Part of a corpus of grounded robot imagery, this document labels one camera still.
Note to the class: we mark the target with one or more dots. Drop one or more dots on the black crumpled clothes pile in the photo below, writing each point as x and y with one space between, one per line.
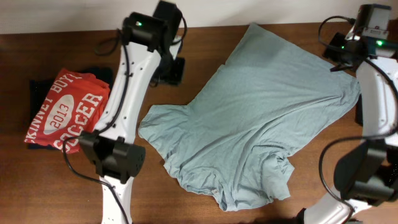
359 111

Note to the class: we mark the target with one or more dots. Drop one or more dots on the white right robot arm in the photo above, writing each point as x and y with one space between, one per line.
365 177

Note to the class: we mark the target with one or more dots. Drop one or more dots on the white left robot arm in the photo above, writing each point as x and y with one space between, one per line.
149 56

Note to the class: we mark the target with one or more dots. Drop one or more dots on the light blue t-shirt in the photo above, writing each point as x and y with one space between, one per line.
234 139

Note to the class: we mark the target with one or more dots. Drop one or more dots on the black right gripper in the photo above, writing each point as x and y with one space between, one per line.
331 53

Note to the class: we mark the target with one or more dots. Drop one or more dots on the red folded soccer t-shirt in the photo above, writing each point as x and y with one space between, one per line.
74 103

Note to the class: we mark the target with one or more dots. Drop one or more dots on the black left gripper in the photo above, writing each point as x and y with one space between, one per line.
176 77

